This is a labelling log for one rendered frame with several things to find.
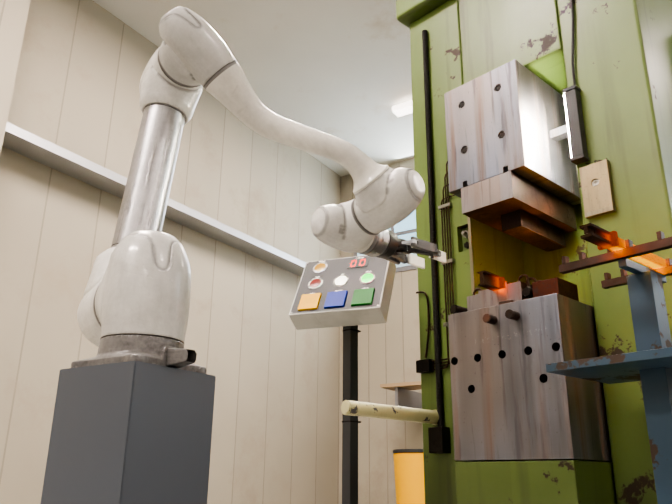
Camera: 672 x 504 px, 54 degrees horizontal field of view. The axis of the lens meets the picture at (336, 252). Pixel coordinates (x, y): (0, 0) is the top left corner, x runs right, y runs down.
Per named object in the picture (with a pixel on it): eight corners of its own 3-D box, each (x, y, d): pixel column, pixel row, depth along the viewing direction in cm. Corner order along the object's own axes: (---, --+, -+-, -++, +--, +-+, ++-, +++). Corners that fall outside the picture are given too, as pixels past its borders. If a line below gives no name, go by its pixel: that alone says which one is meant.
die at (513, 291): (522, 305, 199) (520, 278, 201) (467, 316, 212) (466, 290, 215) (588, 327, 226) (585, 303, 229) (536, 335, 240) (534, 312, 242)
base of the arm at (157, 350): (152, 359, 109) (155, 326, 111) (66, 369, 120) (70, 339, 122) (225, 374, 124) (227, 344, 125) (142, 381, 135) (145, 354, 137)
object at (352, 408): (351, 415, 197) (351, 397, 199) (339, 417, 200) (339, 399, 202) (442, 424, 225) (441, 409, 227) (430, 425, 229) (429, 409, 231)
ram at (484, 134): (549, 156, 204) (537, 47, 217) (448, 192, 230) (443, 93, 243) (610, 195, 231) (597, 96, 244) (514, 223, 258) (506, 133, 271)
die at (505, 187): (513, 197, 210) (511, 170, 213) (461, 214, 224) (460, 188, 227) (577, 230, 238) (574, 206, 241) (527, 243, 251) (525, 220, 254)
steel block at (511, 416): (573, 459, 170) (556, 292, 185) (454, 460, 196) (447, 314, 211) (661, 463, 207) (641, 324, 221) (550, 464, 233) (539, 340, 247)
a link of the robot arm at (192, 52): (248, 50, 155) (224, 78, 165) (197, -14, 152) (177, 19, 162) (210, 74, 147) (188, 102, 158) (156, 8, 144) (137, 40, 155)
